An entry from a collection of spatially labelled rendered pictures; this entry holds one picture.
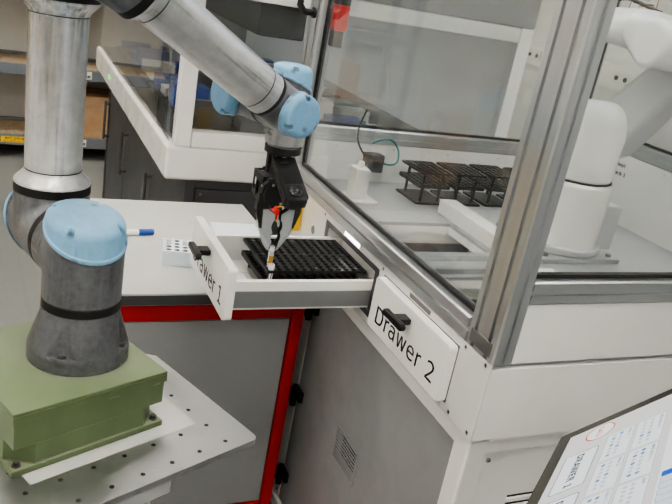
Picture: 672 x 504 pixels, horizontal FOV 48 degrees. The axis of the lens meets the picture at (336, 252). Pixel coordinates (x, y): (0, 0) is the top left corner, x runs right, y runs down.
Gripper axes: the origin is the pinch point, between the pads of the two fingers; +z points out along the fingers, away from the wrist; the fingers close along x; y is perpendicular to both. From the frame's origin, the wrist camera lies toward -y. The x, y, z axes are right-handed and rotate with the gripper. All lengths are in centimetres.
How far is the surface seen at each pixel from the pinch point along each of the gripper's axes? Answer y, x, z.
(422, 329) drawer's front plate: -29.6, -19.1, 4.0
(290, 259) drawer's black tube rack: 4.3, -5.9, 5.1
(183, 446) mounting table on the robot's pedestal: -36.5, 24.2, 18.5
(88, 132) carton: 381, -6, 78
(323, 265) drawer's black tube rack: 1.3, -12.3, 5.2
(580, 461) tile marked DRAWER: -78, -11, -6
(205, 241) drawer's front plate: 10.9, 10.8, 3.8
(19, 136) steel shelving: 372, 37, 81
